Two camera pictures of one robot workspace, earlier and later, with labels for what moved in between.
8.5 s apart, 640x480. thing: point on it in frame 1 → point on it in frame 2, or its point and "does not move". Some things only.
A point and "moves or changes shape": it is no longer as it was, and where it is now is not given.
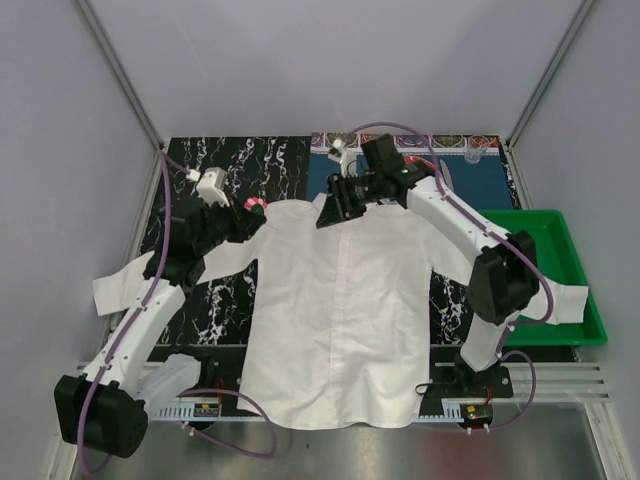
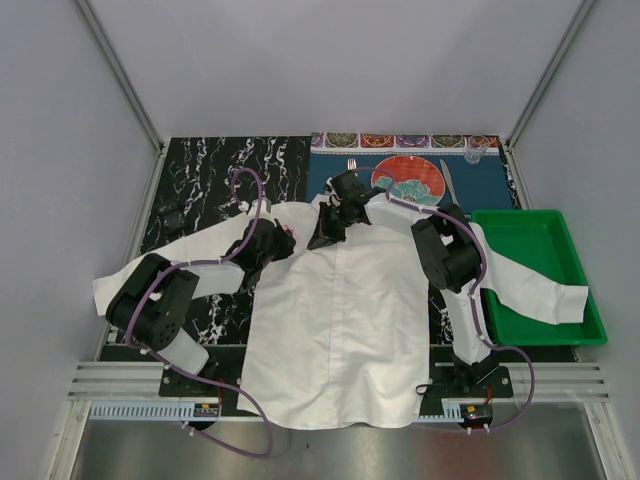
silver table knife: [446, 174] does not move
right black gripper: [338, 204] → [324, 235]
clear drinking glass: [477, 145] does not move
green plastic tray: [557, 250] does not move
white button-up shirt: [110, 287] → [528, 290]
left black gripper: [245, 223] → [286, 242]
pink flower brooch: [255, 204] moves or changes shape
